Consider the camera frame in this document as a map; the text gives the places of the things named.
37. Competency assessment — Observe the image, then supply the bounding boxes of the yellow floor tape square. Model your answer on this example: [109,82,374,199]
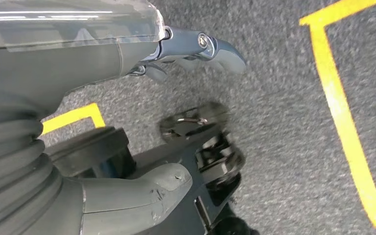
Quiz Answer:
[299,0,376,228]

